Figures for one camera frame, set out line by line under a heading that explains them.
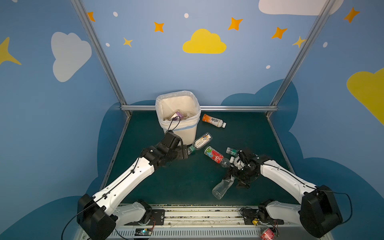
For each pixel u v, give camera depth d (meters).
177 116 0.98
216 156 0.91
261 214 0.66
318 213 0.42
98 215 0.37
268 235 0.66
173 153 0.63
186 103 0.98
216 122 1.11
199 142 0.98
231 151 0.95
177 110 0.99
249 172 0.64
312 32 0.78
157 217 0.75
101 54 0.85
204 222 0.73
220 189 0.79
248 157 0.68
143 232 0.71
